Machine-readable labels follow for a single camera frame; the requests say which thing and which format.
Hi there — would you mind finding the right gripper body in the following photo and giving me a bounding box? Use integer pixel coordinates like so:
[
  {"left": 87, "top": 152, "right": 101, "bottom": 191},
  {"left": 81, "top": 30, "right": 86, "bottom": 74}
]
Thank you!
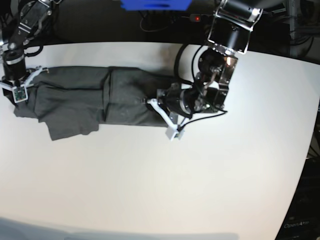
[{"left": 0, "top": 64, "right": 49, "bottom": 89}]

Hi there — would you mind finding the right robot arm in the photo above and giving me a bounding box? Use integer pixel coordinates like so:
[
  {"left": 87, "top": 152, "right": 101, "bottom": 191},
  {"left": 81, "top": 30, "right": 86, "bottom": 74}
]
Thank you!
[{"left": 0, "top": 0, "right": 61, "bottom": 104}]

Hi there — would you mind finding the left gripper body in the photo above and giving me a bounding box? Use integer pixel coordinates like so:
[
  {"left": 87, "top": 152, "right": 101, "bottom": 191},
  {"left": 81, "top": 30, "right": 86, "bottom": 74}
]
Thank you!
[{"left": 142, "top": 83, "right": 210, "bottom": 130}]

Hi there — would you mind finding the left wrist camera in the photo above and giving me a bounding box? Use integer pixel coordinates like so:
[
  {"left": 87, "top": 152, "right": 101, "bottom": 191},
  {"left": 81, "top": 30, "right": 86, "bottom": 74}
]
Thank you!
[{"left": 165, "top": 127, "right": 185, "bottom": 141}]

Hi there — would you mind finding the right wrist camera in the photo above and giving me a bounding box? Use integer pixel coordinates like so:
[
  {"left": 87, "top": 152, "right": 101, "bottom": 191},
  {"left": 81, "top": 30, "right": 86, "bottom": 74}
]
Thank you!
[{"left": 12, "top": 85, "right": 29, "bottom": 104}]

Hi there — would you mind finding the dark grey T-shirt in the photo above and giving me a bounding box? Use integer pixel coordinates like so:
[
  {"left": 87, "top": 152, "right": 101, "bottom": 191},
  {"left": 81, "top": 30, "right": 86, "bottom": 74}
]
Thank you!
[{"left": 14, "top": 66, "right": 175, "bottom": 141}]

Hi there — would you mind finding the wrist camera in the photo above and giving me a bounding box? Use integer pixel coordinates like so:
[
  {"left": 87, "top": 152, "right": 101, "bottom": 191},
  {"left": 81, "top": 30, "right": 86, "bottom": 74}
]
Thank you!
[
  {"left": 165, "top": 127, "right": 185, "bottom": 141},
  {"left": 12, "top": 85, "right": 29, "bottom": 104}
]

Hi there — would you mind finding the blue plastic bin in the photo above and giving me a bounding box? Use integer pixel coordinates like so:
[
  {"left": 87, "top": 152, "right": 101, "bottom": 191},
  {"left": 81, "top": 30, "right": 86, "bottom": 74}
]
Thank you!
[{"left": 121, "top": 0, "right": 192, "bottom": 11}]

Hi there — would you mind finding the black OpenArm base box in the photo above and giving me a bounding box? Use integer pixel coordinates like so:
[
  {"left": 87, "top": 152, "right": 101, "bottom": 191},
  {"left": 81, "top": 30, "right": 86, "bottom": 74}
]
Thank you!
[{"left": 276, "top": 157, "right": 320, "bottom": 240}]

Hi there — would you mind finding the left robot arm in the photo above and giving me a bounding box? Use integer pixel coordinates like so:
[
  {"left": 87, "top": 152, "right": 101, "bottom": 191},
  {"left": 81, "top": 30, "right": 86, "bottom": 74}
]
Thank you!
[{"left": 144, "top": 0, "right": 264, "bottom": 136}]

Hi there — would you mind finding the black power strip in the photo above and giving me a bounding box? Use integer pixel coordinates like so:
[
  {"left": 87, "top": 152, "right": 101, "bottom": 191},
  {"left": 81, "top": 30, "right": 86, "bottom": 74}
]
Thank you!
[{"left": 189, "top": 13, "right": 213, "bottom": 24}]

